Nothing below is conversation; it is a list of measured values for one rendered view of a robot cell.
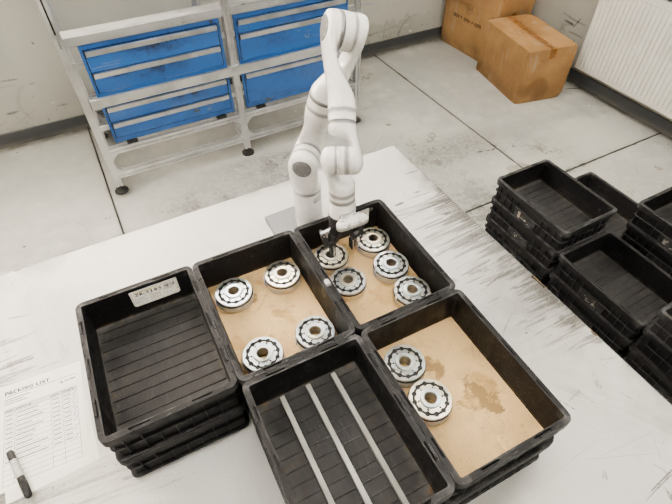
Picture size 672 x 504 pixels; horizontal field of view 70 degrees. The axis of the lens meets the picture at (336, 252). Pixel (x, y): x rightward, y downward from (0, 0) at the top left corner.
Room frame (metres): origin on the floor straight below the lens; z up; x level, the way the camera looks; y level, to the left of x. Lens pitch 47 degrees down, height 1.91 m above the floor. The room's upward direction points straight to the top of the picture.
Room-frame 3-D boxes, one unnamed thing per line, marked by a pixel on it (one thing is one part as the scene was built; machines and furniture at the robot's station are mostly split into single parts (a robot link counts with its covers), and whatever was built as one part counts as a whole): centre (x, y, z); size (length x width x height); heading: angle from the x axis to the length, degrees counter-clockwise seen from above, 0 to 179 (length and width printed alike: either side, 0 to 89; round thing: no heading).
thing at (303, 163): (1.22, 0.09, 0.97); 0.09 x 0.09 x 0.17; 79
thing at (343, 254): (0.96, 0.01, 0.86); 0.10 x 0.10 x 0.01
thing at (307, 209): (1.23, 0.09, 0.81); 0.09 x 0.09 x 0.17; 34
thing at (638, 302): (1.20, -1.12, 0.31); 0.40 x 0.30 x 0.34; 28
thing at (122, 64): (2.50, 0.94, 0.60); 0.72 x 0.03 x 0.56; 118
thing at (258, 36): (2.88, 0.23, 0.60); 0.72 x 0.03 x 0.56; 118
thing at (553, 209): (1.55, -0.93, 0.37); 0.40 x 0.30 x 0.45; 28
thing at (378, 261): (0.92, -0.16, 0.86); 0.10 x 0.10 x 0.01
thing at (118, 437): (0.62, 0.44, 0.92); 0.40 x 0.30 x 0.02; 27
